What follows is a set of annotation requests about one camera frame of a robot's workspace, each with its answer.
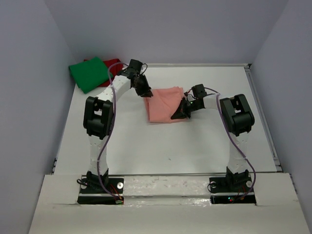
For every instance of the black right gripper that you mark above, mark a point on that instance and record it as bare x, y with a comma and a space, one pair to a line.
179, 114

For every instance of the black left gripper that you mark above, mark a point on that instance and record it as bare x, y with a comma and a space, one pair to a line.
146, 87

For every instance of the pink t shirt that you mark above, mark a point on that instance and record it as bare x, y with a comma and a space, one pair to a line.
163, 104

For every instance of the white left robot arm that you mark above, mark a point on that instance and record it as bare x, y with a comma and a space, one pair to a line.
100, 115

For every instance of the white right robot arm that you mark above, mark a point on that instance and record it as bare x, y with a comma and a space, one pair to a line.
238, 120

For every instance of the green folded t shirt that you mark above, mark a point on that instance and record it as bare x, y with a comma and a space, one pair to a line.
90, 74

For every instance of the white front cover board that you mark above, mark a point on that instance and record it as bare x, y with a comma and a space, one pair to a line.
169, 205

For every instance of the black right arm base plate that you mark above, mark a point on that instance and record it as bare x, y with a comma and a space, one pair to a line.
222, 193

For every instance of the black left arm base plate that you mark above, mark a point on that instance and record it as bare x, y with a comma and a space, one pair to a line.
94, 194

